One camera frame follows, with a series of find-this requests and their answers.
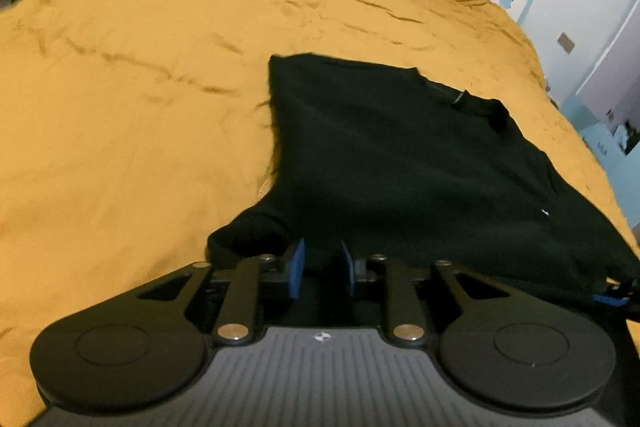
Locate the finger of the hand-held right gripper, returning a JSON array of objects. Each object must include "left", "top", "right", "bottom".
[{"left": 589, "top": 277, "right": 640, "bottom": 309}]

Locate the blue and white storage cabinet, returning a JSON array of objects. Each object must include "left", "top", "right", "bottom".
[{"left": 560, "top": 96, "right": 640, "bottom": 230}]

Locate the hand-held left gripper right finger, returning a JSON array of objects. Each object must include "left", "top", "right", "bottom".
[{"left": 341, "top": 240, "right": 512, "bottom": 348}]

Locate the black garment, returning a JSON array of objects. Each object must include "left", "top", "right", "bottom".
[{"left": 206, "top": 52, "right": 640, "bottom": 295}]

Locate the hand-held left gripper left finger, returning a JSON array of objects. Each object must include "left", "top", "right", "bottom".
[{"left": 132, "top": 238, "right": 307, "bottom": 347}]

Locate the yellow bed blanket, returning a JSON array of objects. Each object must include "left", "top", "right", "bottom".
[{"left": 0, "top": 0, "right": 640, "bottom": 427}]

